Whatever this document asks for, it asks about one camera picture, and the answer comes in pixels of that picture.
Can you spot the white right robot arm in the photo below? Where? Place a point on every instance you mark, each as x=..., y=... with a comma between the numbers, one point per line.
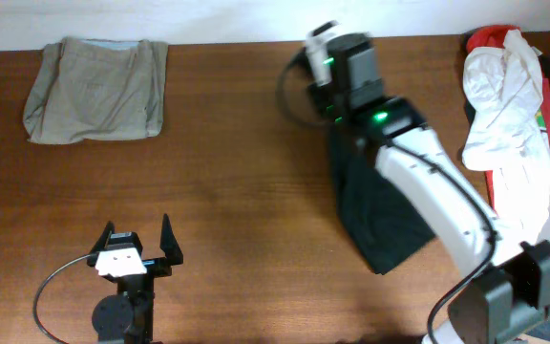
x=504, y=290

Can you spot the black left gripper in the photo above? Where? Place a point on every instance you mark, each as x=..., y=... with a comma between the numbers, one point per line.
x=172, y=251

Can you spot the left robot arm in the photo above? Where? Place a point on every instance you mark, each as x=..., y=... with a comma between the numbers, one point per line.
x=127, y=316

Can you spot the folded khaki shorts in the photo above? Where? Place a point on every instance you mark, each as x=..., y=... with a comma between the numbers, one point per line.
x=90, y=89

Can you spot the white shirt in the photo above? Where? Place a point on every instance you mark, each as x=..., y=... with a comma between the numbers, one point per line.
x=507, y=138

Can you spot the black shorts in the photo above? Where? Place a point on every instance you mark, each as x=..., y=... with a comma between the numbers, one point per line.
x=379, y=219

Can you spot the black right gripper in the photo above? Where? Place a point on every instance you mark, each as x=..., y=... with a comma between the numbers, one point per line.
x=320, y=100

